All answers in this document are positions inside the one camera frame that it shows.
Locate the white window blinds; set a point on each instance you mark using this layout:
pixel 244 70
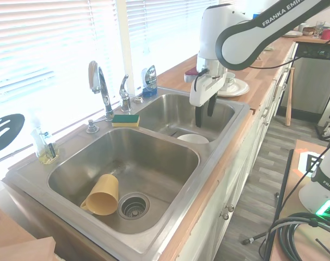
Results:
pixel 45 68
pixel 167 32

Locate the chrome soap dispenser pump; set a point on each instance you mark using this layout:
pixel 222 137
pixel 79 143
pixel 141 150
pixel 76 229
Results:
pixel 92 127

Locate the chrome gooseneck faucet spout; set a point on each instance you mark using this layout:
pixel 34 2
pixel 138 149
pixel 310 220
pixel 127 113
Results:
pixel 105 92

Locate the stacked white plates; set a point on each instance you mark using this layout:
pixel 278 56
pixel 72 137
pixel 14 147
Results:
pixel 293 33

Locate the white kitchen cabinets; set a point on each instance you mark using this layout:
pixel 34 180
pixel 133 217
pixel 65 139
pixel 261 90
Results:
pixel 235 174

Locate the white bowl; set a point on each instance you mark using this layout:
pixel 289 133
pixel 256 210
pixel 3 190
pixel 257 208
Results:
pixel 193 138

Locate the stainless steel dishwasher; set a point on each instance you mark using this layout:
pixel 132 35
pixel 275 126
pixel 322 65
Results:
pixel 309 81

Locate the clear drinking glass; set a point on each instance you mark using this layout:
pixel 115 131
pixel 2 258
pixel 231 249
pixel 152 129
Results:
pixel 318 28

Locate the green yellow sponge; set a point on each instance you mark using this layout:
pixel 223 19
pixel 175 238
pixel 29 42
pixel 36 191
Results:
pixel 125 118

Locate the stainless steel double sink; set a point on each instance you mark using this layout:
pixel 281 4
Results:
pixel 208 160

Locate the white dinner plate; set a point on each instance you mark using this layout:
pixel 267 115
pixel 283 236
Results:
pixel 239 87

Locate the red cup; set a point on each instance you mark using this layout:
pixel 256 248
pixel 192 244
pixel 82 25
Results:
pixel 327 34

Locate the maroon white dish scrubber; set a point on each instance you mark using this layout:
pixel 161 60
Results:
pixel 190 73

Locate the blue dish soap bottle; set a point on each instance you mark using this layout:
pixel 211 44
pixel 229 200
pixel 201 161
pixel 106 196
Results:
pixel 149 80

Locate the yellow plastic mug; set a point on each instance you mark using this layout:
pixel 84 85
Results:
pixel 103 195

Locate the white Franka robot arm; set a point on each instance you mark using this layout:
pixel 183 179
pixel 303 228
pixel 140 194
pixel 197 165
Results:
pixel 252 35

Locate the black slotted spatula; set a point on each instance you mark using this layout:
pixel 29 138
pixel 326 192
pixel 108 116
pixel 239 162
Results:
pixel 7 127

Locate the wooden baseball bat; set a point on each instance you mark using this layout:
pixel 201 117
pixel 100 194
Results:
pixel 289 100

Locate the clear hand soap bottle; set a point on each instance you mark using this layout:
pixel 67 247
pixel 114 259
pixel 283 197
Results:
pixel 42 148

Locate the black metal post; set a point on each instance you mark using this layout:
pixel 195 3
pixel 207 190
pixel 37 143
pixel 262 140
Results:
pixel 283 187

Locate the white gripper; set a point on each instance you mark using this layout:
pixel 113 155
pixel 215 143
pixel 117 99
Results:
pixel 204 89

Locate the metal drain strainer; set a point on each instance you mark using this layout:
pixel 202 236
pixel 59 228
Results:
pixel 134 206

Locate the white teacup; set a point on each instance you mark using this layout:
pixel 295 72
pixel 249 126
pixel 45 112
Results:
pixel 230 79

